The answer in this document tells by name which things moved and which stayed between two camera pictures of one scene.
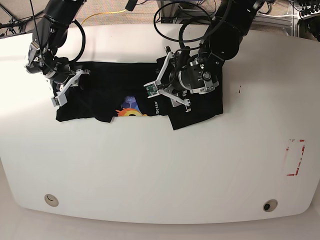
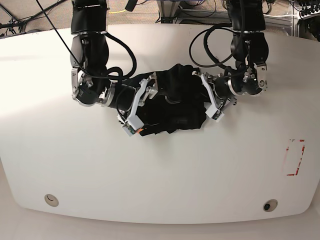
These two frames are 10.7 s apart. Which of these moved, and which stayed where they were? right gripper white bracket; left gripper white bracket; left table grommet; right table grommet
Moved: left gripper white bracket; right gripper white bracket
Stayed: left table grommet; right table grommet
